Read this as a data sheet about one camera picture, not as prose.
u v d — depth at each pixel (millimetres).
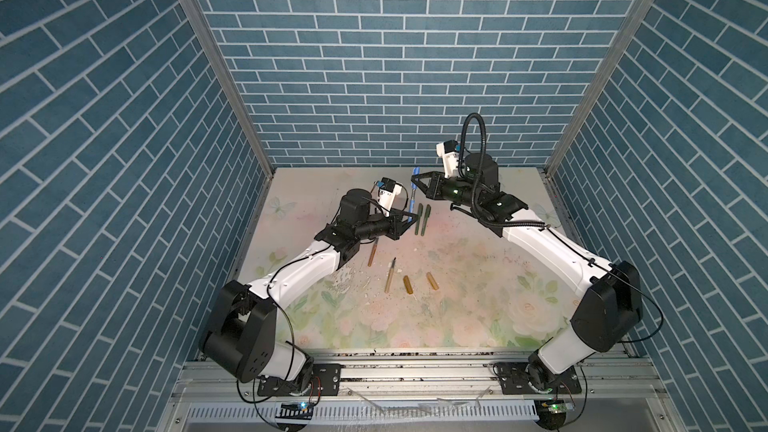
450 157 697
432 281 909
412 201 669
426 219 1054
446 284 912
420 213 1079
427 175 721
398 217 697
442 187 681
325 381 738
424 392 736
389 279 912
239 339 418
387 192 708
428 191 718
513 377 737
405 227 753
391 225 706
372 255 966
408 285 899
